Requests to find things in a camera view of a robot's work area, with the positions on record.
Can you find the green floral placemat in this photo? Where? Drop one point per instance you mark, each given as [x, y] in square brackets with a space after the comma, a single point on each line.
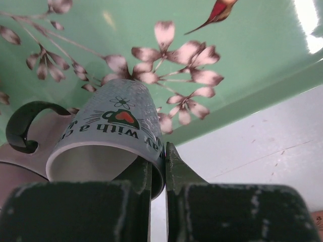
[205, 63]

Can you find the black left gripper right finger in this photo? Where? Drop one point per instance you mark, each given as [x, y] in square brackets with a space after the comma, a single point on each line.
[200, 211]

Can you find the grey blue small mug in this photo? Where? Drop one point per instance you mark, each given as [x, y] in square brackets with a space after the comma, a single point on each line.
[117, 126]

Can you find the lilac mug black handle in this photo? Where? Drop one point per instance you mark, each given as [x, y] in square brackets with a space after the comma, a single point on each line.
[32, 132]

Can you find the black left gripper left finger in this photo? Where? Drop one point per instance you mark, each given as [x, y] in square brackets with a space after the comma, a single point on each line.
[117, 210]

